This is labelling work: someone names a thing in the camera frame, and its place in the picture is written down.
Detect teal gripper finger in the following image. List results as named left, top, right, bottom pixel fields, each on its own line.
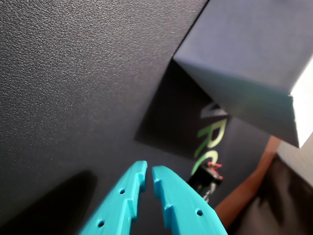
left=152, top=165, right=228, bottom=235
left=79, top=161, right=148, bottom=235

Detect small black battery pack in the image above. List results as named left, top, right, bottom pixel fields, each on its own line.
left=187, top=161, right=224, bottom=204

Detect white open box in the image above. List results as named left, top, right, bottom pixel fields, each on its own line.
left=173, top=0, right=313, bottom=148

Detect dark grey cloth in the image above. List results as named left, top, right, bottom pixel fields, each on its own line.
left=227, top=154, right=313, bottom=235

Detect black mat with logo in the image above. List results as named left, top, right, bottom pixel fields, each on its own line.
left=0, top=0, right=272, bottom=235

